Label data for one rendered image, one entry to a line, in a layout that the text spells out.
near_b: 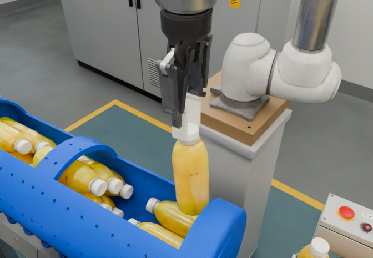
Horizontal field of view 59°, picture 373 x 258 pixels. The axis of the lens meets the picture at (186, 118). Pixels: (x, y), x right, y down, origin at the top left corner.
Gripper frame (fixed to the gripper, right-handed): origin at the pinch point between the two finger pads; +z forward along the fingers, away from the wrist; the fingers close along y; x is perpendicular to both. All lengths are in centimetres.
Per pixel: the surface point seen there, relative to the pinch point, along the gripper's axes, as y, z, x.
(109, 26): -169, 81, -187
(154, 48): -163, 86, -132
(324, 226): -18.6, 34.6, 28.4
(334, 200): -27, 33, 29
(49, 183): 13.3, 21.7, -28.6
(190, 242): 10.0, 20.1, 7.0
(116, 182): 0.2, 29.5, -21.3
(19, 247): 19, 57, -49
